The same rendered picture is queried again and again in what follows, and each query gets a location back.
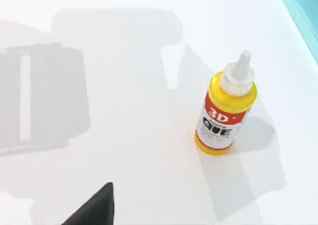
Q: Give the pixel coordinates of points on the light blue rack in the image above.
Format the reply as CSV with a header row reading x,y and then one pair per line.
x,y
304,5

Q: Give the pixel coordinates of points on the yellow glue bottle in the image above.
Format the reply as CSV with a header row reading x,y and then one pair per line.
x,y
223,110

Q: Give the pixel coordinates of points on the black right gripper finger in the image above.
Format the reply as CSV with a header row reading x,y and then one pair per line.
x,y
100,207

